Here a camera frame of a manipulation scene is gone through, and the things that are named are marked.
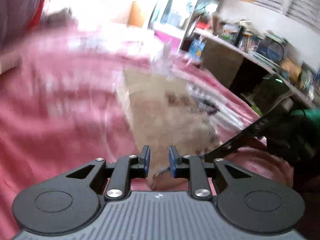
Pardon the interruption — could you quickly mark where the beige printed shopping bag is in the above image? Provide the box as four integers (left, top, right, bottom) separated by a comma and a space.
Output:
117, 41, 221, 191

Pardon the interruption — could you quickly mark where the round magnifier mirror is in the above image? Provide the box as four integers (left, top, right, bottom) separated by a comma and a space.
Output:
266, 41, 285, 63

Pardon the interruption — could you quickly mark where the red floral blanket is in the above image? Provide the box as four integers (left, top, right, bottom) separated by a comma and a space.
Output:
0, 22, 293, 240

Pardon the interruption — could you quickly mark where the blue cartoon package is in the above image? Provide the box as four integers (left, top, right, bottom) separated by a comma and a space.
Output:
188, 37, 206, 62

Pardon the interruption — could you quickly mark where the orange wooden cabinet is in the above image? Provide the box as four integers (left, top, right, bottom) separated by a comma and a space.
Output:
127, 1, 145, 28

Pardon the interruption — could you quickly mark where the magenta glass cabinet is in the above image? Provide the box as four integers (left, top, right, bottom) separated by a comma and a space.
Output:
148, 0, 221, 50

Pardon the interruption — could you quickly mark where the pink cardboard box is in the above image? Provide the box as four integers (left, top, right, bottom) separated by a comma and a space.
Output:
0, 51, 22, 74

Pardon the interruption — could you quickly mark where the purple folded duvet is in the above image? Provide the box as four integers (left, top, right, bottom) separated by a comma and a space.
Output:
1, 0, 45, 46

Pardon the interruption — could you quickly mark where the long wall shelf desk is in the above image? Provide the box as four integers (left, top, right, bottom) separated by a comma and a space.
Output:
194, 28, 316, 112

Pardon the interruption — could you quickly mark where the right edge wall poster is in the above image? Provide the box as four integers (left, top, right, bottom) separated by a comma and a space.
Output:
286, 0, 319, 32

